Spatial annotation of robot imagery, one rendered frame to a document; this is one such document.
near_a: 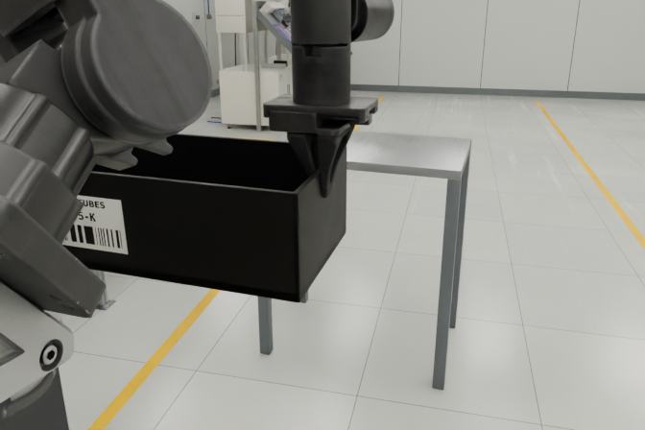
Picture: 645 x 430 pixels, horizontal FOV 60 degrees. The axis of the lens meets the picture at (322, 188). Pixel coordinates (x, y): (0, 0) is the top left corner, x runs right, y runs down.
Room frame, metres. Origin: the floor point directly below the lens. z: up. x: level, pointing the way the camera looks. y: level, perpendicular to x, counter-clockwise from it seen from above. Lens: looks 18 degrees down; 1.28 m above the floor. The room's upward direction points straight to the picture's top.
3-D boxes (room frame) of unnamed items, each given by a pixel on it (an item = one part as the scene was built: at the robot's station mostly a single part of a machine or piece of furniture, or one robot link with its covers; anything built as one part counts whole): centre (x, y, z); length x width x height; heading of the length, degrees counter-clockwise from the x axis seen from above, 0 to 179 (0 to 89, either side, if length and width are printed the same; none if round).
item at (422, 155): (1.95, -0.16, 0.40); 0.70 x 0.45 x 0.80; 72
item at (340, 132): (0.56, 0.01, 1.14); 0.07 x 0.07 x 0.09; 73
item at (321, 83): (0.55, 0.00, 1.21); 0.10 x 0.07 x 0.07; 73
